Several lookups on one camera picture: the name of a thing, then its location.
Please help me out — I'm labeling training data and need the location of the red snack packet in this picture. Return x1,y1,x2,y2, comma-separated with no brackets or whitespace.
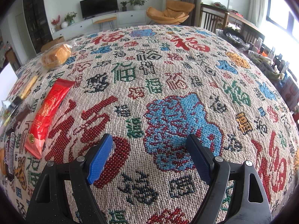
25,79,75,159

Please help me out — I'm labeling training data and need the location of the brown bar clear wrapper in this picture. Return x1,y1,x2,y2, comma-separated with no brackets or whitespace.
5,104,31,136

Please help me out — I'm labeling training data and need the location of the sandwich biscuit packet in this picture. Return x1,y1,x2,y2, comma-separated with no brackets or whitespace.
18,75,38,100

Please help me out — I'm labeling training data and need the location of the snickers chocolate bar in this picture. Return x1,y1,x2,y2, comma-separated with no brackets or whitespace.
4,131,15,182

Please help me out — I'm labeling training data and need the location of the white cardboard box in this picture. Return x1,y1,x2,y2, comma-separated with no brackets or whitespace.
0,64,18,100

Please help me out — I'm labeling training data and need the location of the patterned woven table cloth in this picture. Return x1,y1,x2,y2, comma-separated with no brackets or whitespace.
1,25,298,223

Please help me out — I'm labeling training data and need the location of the bagged sliced bread loaf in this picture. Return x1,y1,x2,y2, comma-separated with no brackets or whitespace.
41,41,77,69

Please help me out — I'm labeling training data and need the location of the brown cardboard box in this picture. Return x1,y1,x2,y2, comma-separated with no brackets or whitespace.
41,36,65,53

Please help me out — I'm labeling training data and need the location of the white tv cabinet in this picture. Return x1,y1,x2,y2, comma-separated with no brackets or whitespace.
52,10,147,40

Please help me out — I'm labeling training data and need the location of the red flower vase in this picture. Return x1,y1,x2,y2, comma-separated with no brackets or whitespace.
51,15,61,31

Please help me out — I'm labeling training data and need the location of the small wooden bench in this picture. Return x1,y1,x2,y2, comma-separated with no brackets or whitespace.
92,16,117,31

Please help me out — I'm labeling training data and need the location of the wooden dining table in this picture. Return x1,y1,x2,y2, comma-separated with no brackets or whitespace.
228,12,265,43

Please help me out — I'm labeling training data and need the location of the green plant left of tv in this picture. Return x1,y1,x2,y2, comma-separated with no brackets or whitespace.
64,12,77,26

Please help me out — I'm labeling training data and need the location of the dark wooden dining chair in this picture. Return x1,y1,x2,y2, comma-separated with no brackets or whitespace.
199,4,229,33

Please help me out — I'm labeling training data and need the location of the black flat television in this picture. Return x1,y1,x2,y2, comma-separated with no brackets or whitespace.
80,0,118,19

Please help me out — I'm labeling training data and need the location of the orange lounge chair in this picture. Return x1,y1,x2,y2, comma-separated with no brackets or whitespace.
147,0,195,25

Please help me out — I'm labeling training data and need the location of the dark glass cabinet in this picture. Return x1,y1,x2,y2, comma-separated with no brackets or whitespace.
23,0,53,54

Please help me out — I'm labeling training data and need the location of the small potted plant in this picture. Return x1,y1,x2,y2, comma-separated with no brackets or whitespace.
120,1,128,12

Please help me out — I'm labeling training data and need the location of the potted green plant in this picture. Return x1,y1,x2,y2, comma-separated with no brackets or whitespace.
128,0,148,11

